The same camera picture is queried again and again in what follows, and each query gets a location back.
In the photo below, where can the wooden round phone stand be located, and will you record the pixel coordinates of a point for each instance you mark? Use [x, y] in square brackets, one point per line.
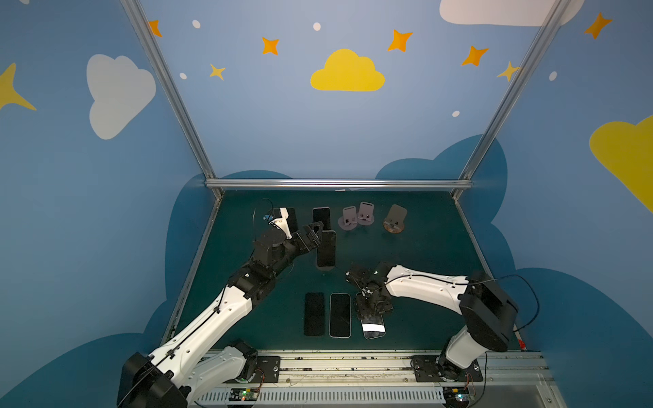
[394, 222]

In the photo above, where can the left aluminium frame post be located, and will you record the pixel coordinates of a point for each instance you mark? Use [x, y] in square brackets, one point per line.
[147, 39]

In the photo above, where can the black phone far left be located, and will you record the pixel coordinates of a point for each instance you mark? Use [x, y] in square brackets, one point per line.
[292, 222]

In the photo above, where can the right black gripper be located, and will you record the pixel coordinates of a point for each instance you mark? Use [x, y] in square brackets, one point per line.
[370, 296]

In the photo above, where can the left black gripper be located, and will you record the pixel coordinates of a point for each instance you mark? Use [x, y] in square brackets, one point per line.
[308, 236]

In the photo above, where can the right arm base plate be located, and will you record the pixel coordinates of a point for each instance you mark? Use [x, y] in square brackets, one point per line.
[433, 368]

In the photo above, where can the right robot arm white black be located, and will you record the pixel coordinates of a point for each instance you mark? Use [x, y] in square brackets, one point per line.
[489, 313]

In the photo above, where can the dark phone grey stand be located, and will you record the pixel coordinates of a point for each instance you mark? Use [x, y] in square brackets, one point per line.
[314, 314]

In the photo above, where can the right green circuit board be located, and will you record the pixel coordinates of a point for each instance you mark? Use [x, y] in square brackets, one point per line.
[456, 398]

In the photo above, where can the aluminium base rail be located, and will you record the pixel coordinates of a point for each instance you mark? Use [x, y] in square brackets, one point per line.
[384, 378]

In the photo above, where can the purple phone back middle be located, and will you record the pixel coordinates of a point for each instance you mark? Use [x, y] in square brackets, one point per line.
[323, 215]

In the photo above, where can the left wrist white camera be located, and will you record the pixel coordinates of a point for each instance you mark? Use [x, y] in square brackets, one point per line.
[278, 217]

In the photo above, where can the back horizontal aluminium bar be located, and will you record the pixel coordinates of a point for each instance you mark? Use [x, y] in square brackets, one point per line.
[291, 184]

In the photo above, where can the left green circuit board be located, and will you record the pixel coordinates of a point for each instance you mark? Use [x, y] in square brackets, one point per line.
[243, 395]

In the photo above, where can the blue phone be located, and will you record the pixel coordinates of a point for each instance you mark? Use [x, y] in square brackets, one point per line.
[326, 252]

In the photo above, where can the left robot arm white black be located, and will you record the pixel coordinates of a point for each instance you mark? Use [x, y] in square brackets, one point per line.
[179, 372]

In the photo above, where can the white phone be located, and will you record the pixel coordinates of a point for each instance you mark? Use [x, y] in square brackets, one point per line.
[340, 315]

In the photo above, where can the green circuit board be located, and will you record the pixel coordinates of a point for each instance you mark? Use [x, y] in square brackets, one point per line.
[243, 395]
[456, 398]

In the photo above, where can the black phone wooden stand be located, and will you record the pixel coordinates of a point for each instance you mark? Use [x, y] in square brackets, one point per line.
[373, 327]

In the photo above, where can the aluminium frame post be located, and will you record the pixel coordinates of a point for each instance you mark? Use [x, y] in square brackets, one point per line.
[147, 39]
[540, 44]

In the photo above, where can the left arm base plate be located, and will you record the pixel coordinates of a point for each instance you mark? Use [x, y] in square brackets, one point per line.
[266, 370]

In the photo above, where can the grey round stand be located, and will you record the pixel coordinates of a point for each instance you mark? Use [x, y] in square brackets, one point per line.
[365, 215]

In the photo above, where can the right aluminium frame post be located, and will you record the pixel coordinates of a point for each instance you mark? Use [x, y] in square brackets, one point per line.
[540, 44]

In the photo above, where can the grey phone stand emptied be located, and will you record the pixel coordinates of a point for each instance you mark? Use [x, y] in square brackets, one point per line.
[349, 219]

